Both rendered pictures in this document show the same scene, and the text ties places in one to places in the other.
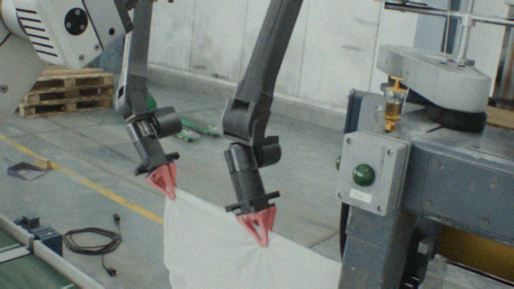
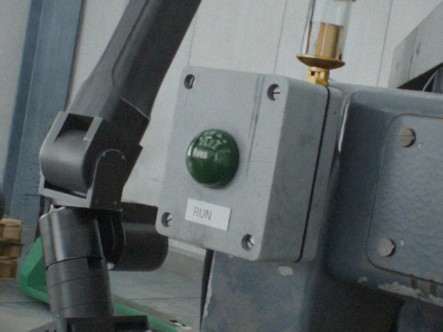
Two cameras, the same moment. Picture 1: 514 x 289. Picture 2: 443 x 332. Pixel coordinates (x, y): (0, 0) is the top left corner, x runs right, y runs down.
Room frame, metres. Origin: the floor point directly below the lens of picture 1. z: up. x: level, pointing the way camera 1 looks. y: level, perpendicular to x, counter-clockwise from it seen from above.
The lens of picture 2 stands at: (0.19, -0.19, 1.30)
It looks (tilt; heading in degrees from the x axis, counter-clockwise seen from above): 3 degrees down; 6
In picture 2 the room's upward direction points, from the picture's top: 10 degrees clockwise
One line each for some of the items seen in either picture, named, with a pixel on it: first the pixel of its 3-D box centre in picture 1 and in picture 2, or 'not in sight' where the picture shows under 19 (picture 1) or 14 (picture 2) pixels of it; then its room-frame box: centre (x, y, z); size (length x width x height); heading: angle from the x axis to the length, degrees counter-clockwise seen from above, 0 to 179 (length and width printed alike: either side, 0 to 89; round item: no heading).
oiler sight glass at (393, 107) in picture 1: (393, 103); (326, 28); (0.71, -0.18, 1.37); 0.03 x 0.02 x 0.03; 53
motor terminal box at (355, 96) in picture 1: (361, 117); not in sight; (1.19, -0.23, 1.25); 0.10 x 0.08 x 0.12; 168
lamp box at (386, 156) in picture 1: (372, 171); (247, 162); (0.66, -0.15, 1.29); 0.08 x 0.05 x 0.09; 53
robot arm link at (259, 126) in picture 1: (253, 140); (108, 209); (1.05, 0.00, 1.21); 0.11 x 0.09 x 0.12; 143
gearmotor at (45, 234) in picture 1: (33, 235); not in sight; (2.14, 0.97, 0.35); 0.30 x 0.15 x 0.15; 53
